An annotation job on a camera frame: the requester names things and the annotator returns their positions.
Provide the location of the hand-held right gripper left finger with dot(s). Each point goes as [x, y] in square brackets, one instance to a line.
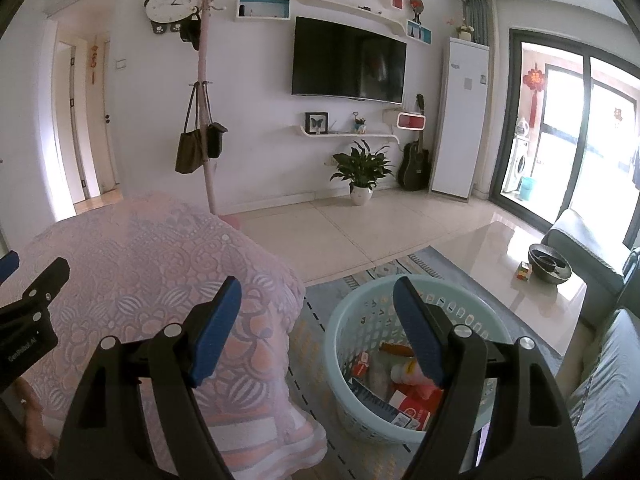
[215, 330]

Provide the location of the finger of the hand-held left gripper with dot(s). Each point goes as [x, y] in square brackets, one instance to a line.
[7, 265]
[42, 282]

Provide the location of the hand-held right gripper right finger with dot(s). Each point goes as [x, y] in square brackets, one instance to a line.
[422, 330]

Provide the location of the light blue plastic basket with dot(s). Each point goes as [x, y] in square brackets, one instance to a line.
[350, 320]

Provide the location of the person's left forearm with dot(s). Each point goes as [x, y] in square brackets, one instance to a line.
[37, 435]

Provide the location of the orange brown wrapper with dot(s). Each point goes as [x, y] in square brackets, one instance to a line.
[395, 349]

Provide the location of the pink white bottle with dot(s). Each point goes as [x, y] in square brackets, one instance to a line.
[407, 372]

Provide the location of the small red white packet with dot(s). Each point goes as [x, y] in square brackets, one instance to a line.
[362, 364]

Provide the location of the red white box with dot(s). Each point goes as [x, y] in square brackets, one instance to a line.
[415, 405]

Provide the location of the dark blue box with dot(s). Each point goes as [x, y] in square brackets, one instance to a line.
[370, 400]

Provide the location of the pink lace-covered ottoman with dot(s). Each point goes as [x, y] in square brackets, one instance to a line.
[150, 260]

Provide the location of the patterned blue grey rug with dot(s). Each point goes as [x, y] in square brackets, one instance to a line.
[320, 310]

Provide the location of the small colourful box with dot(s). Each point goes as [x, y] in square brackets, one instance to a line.
[523, 271]

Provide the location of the dark round bowl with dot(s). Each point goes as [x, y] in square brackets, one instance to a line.
[550, 265]

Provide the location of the black guitar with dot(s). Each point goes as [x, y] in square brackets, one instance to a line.
[414, 170]

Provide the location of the blue bucket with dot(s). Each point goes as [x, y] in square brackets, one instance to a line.
[526, 189]

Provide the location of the green potted plant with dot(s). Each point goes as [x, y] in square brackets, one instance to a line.
[360, 165]

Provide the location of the brown tote bag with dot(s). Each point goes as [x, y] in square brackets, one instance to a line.
[189, 155]

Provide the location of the white room door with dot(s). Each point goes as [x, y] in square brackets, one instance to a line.
[111, 110]

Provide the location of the small black bag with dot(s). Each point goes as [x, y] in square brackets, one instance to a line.
[215, 141]

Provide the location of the grey green sofa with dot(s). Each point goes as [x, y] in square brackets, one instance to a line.
[610, 360]

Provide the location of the white washing machine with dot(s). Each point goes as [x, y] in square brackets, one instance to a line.
[520, 165]

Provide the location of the red white box shelf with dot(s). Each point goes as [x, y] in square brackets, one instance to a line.
[411, 121]

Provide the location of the white curved lower shelf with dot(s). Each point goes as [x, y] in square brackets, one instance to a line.
[345, 135]

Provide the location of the white curved shelf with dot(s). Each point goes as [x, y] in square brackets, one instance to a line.
[345, 135]
[350, 10]

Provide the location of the white standing air conditioner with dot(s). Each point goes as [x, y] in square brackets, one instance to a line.
[460, 120]

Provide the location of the small shelf ornament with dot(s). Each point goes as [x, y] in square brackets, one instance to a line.
[358, 124]

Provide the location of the small red hanging ornament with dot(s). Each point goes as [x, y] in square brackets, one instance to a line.
[94, 62]

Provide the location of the detergent bottle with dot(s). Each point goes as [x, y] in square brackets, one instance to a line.
[523, 127]

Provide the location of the glass sliding door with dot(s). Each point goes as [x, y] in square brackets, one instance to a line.
[582, 135]

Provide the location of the pink coat rack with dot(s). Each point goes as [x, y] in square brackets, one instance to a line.
[202, 75]

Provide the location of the red knot decoration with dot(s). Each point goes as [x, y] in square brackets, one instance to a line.
[535, 80]

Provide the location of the black flat television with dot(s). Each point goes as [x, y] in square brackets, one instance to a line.
[350, 60]

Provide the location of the black cap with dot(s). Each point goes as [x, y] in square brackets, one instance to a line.
[190, 32]

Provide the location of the small blue white box shelf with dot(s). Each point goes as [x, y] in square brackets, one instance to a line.
[419, 32]

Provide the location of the flower vase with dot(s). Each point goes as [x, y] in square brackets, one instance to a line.
[464, 32]

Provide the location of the grey curtain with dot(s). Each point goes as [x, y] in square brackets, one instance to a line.
[477, 20]

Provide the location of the long blue white box shelf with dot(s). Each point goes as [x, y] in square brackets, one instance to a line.
[262, 9]

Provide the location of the round fan ornament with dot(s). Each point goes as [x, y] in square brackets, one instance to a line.
[416, 3]

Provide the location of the white curved upper shelf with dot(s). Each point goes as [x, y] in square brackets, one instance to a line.
[350, 10]

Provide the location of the black butterfly picture frame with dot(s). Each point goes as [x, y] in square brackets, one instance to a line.
[316, 123]

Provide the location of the white wall switch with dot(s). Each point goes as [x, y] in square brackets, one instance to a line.
[121, 64]

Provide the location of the round panda wall clock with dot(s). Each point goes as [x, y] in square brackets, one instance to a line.
[167, 5]

